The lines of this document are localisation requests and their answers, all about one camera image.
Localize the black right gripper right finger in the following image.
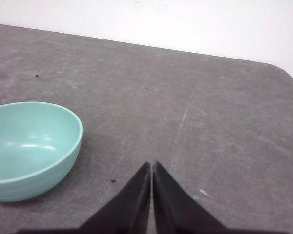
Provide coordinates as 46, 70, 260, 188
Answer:
153, 161, 228, 234

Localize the teal ceramic bowl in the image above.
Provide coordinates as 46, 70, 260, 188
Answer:
0, 101, 83, 202

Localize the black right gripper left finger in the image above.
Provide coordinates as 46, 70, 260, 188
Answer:
80, 162, 150, 234

